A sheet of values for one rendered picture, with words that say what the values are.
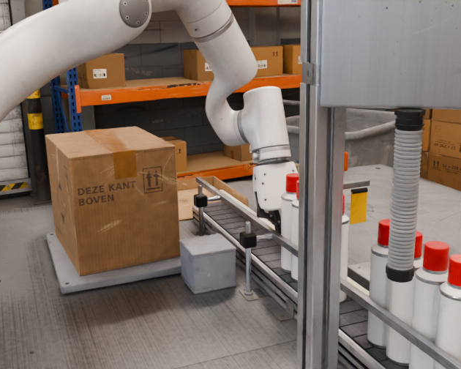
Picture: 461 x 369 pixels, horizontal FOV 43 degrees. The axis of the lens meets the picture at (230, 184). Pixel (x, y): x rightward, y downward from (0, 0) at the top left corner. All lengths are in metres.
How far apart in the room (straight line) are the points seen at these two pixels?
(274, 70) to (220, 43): 4.15
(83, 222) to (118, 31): 0.51
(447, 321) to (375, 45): 0.37
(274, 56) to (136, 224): 4.03
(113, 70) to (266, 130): 3.44
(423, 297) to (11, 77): 0.68
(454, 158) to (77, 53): 3.85
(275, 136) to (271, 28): 4.85
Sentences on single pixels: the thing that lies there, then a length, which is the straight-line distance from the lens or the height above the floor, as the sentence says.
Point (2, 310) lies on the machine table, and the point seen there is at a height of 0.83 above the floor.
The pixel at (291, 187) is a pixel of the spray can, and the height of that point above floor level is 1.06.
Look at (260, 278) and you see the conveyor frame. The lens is 1.31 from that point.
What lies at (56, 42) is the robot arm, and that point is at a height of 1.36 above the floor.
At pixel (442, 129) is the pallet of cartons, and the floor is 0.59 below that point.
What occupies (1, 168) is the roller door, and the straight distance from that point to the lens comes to 5.18.
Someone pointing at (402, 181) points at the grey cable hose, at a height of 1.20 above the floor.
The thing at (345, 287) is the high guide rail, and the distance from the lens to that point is 1.00.
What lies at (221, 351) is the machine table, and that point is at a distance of 1.07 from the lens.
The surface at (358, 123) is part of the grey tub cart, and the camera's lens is 4.05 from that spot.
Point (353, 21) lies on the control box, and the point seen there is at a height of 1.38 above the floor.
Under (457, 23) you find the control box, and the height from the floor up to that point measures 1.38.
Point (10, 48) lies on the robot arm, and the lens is 0.96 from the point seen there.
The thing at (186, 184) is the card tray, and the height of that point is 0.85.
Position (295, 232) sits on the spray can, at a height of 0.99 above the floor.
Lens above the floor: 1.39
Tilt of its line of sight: 16 degrees down
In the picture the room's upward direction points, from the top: 1 degrees counter-clockwise
